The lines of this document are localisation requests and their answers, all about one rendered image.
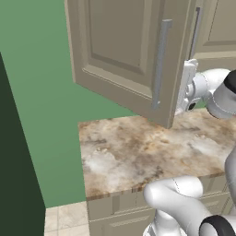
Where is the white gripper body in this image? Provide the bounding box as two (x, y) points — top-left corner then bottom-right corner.
(174, 58), (199, 116)

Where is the narrow beige cabinet door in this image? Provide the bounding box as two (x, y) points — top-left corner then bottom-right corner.
(187, 0), (236, 72)

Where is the wide beige cabinet door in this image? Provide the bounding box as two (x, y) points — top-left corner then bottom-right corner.
(64, 0), (198, 130)

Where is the beige base cabinet door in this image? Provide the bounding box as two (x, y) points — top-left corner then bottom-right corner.
(88, 208), (159, 236)

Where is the dark green tall cabinet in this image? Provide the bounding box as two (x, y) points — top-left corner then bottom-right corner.
(0, 52), (47, 236)

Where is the beige drawer front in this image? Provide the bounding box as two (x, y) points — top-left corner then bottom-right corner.
(86, 191), (157, 222)
(198, 174), (236, 216)

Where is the long grey door handle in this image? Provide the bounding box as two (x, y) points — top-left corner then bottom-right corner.
(151, 18), (173, 111)

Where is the thin grey door handle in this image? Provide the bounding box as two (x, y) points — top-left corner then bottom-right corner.
(188, 6), (203, 61)

